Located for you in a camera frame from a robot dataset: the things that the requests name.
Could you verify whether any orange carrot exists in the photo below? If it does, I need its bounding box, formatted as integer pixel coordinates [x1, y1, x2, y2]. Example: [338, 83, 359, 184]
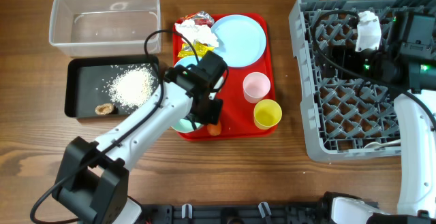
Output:
[206, 121, 222, 136]

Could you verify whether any green bowl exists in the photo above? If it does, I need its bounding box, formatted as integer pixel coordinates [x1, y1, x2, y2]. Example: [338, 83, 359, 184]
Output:
[172, 118, 202, 133]

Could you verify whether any yellow wrapper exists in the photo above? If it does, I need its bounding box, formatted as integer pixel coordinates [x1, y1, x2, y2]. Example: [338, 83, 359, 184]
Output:
[177, 42, 215, 58]

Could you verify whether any white rice pile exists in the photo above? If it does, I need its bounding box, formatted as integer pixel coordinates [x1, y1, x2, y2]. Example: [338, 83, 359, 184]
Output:
[101, 64, 157, 110]

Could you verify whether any white tissue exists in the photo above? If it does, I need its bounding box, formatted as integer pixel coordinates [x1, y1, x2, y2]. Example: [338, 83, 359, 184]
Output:
[174, 20, 219, 48]

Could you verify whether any red foil wrapper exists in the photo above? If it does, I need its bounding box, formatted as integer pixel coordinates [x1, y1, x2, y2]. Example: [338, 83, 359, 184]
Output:
[181, 11, 215, 27]

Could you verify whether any brown mushroom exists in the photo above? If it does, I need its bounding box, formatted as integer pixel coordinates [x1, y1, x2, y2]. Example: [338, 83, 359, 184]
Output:
[95, 103, 115, 115]

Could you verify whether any light blue bowl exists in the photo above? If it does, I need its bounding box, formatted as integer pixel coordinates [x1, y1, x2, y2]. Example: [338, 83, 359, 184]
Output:
[174, 56, 224, 89]

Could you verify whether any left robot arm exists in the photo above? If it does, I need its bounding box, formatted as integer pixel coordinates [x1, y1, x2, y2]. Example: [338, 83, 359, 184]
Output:
[52, 51, 228, 223]

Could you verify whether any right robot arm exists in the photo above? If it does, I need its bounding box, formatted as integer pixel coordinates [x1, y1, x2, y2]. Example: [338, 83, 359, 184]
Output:
[311, 10, 435, 223]

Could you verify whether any grey dishwasher rack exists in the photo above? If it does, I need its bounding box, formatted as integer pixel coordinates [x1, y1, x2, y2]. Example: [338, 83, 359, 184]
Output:
[289, 0, 435, 163]

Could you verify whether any pink cup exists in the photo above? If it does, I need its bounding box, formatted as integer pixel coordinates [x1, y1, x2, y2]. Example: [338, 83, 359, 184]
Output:
[243, 72, 271, 103]

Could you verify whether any yellow cup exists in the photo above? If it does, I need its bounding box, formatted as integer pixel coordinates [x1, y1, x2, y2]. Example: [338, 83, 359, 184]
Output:
[253, 99, 283, 130]

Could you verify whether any light blue plate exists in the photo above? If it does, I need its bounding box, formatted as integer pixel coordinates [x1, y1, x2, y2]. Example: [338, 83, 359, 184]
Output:
[211, 14, 266, 68]

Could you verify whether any red serving tray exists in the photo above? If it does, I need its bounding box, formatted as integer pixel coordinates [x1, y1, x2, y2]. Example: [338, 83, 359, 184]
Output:
[177, 13, 277, 142]

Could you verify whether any white spoon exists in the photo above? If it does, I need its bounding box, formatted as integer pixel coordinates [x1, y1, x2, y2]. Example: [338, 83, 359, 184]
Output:
[364, 139, 401, 149]

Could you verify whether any black plastic tray bin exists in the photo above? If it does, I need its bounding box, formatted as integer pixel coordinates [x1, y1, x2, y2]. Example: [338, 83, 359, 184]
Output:
[64, 55, 158, 119]

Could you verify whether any clear plastic bin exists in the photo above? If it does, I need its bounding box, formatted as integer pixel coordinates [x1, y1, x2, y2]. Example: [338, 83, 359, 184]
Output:
[48, 0, 161, 58]

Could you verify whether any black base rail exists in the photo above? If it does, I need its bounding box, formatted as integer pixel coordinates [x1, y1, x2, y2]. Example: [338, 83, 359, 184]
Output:
[136, 202, 381, 224]

